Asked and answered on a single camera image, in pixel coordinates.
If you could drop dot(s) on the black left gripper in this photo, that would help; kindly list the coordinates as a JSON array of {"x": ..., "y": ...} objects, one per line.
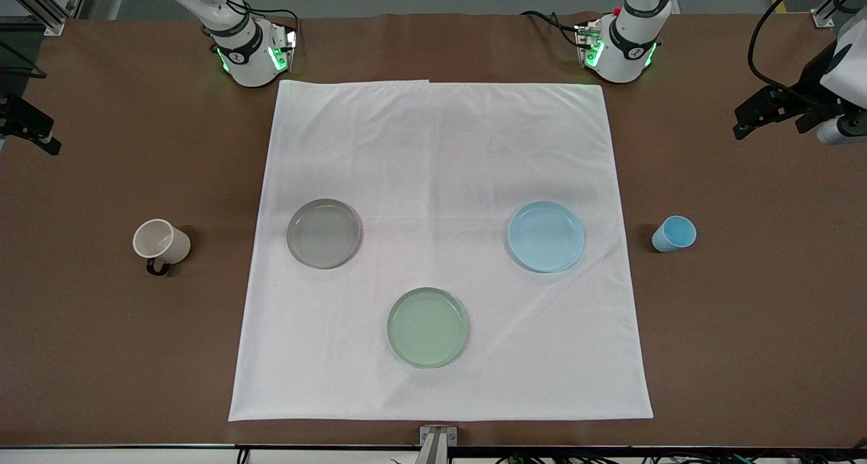
[{"x": 811, "y": 79}]

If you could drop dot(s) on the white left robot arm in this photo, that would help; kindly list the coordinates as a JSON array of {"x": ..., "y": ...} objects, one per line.
[{"x": 630, "y": 44}]

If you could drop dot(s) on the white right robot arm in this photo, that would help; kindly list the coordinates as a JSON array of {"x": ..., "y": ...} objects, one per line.
[{"x": 242, "y": 47}]

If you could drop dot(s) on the blue cup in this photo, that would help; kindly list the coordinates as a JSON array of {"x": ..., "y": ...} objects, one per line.
[{"x": 674, "y": 234}]

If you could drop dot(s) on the blue plate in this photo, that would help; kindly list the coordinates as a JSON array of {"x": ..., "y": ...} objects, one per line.
[{"x": 546, "y": 237}]

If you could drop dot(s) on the gray plate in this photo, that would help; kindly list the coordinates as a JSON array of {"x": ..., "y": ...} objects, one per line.
[{"x": 324, "y": 234}]

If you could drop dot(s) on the green plate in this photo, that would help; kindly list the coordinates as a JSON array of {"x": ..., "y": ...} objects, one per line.
[{"x": 427, "y": 327}]

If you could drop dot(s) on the white cloth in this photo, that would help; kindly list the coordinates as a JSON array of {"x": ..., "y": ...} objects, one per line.
[{"x": 440, "y": 179}]

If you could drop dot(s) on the aluminium frame profile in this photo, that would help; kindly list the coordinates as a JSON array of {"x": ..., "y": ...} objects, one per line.
[
  {"x": 832, "y": 7},
  {"x": 40, "y": 0}
]

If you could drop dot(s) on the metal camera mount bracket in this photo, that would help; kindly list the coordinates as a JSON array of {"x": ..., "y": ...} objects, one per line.
[{"x": 437, "y": 444}]

